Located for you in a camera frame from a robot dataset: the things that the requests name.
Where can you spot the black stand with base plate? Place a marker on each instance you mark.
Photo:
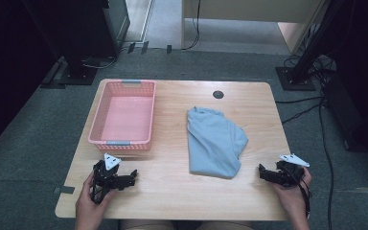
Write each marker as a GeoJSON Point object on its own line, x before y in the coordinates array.
{"type": "Point", "coordinates": [86, 38]}

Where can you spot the light blue folded garment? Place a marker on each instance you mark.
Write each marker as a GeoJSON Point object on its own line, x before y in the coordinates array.
{"type": "Point", "coordinates": [212, 143]}

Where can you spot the round grey table grommet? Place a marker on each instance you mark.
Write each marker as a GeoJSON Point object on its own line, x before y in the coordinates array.
{"type": "Point", "coordinates": [218, 94]}

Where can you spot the person's left hand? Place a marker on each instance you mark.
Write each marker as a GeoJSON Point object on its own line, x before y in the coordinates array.
{"type": "Point", "coordinates": [86, 207]}

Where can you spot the person's right hand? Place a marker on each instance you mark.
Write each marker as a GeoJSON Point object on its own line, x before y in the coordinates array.
{"type": "Point", "coordinates": [292, 199]}

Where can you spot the beige desk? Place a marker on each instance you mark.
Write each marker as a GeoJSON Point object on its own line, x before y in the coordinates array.
{"type": "Point", "coordinates": [252, 9]}

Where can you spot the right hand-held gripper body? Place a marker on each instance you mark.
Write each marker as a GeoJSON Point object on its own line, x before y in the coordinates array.
{"type": "Point", "coordinates": [290, 174]}

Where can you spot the black slanted stand with base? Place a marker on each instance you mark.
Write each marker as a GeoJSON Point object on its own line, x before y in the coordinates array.
{"type": "Point", "coordinates": [303, 64]}

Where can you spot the dark box on floor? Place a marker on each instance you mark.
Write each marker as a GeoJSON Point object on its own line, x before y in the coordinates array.
{"type": "Point", "coordinates": [354, 111]}

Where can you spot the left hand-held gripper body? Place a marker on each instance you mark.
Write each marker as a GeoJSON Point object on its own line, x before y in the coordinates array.
{"type": "Point", "coordinates": [103, 180]}

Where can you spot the pink plastic basket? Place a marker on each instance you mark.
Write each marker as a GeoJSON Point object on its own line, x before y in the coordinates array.
{"type": "Point", "coordinates": [124, 118]}

